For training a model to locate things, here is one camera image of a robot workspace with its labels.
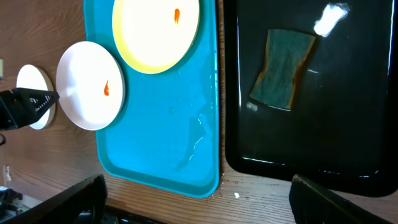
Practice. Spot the white plate with ketchup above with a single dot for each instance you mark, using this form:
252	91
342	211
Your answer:
90	84

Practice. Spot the yellow-green plate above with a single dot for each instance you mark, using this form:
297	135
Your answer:
152	36

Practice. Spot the yellow green scrub sponge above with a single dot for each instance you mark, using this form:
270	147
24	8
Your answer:
286	52

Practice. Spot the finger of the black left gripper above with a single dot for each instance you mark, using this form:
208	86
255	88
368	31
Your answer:
23	106

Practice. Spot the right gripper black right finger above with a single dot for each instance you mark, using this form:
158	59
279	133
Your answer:
312	204

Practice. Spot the black water tray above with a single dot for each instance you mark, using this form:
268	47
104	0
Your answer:
341	127

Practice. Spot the teal plastic tray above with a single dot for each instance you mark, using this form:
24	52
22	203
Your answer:
167	134

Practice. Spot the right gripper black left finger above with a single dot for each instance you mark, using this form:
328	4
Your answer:
83	202

